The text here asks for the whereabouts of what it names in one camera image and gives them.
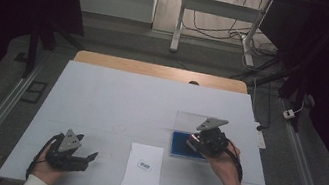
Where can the person's right hand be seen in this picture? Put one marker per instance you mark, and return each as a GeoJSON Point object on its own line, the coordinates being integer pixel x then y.
{"type": "Point", "coordinates": [226, 165]}

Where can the small dark round knob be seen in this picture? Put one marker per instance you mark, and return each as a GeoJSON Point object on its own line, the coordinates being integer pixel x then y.
{"type": "Point", "coordinates": [193, 83]}

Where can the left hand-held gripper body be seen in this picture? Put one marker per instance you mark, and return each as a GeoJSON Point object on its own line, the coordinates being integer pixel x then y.
{"type": "Point", "coordinates": [67, 144]}

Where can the black floor frame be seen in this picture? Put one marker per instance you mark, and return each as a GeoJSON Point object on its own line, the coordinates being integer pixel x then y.
{"type": "Point", "coordinates": [34, 91]}

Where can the wooden table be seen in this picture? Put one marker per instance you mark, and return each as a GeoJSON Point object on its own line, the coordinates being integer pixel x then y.
{"type": "Point", "coordinates": [156, 70]}

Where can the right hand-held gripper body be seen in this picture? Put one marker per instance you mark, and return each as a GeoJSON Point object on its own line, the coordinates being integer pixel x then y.
{"type": "Point", "coordinates": [213, 141]}

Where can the white desk frame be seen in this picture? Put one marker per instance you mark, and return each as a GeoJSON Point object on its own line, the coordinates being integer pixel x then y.
{"type": "Point", "coordinates": [220, 8]}

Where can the blue ink pad box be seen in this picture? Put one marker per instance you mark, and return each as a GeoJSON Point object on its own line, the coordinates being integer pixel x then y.
{"type": "Point", "coordinates": [180, 147]}

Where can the person's left hand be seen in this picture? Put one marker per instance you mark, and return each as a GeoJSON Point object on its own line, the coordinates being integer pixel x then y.
{"type": "Point", "coordinates": [44, 170]}

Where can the black stand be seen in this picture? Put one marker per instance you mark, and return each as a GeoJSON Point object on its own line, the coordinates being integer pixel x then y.
{"type": "Point", "coordinates": [33, 47]}
{"type": "Point", "coordinates": [295, 84]}

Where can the white paper sheet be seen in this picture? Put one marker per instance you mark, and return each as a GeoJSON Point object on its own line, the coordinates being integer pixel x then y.
{"type": "Point", "coordinates": [141, 180]}

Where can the white table cover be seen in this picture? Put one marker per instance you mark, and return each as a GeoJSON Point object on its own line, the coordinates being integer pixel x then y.
{"type": "Point", "coordinates": [116, 104]}

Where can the white power strip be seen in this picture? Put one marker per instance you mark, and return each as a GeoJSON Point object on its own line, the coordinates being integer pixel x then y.
{"type": "Point", "coordinates": [261, 139]}

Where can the small white adapter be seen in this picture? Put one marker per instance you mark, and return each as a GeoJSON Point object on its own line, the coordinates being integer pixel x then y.
{"type": "Point", "coordinates": [288, 114]}

